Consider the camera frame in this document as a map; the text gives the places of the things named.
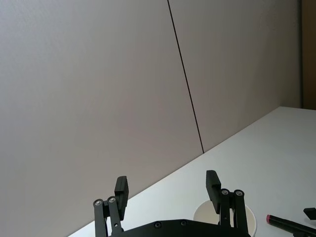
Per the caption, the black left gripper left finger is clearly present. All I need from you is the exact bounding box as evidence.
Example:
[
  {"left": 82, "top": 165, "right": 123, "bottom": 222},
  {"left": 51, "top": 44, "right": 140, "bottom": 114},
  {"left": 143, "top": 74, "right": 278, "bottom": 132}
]
[{"left": 93, "top": 175, "right": 129, "bottom": 237}]

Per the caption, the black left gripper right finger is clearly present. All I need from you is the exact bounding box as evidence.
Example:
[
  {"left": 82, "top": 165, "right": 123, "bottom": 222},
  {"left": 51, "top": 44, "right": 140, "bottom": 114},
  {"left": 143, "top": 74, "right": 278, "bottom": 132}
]
[{"left": 206, "top": 169, "right": 249, "bottom": 234}]

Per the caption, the white paper cup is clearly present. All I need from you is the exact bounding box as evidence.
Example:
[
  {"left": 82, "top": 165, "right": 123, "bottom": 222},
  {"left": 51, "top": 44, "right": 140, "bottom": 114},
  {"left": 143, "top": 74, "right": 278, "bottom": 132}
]
[{"left": 194, "top": 199, "right": 258, "bottom": 237}]

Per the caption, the black marker with pink end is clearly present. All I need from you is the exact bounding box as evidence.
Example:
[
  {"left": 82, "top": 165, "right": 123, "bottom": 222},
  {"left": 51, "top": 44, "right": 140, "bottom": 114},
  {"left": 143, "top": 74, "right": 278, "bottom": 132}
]
[{"left": 266, "top": 214, "right": 316, "bottom": 237}]

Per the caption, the small black angular piece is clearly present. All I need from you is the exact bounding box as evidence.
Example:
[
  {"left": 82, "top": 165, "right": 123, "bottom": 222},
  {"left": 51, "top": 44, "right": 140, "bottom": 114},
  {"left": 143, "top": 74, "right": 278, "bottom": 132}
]
[{"left": 303, "top": 207, "right": 316, "bottom": 220}]

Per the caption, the brown wooden panel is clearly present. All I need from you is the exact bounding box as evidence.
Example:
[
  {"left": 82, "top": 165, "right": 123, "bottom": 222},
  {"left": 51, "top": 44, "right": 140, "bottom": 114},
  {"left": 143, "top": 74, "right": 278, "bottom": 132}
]
[{"left": 301, "top": 0, "right": 316, "bottom": 111}]

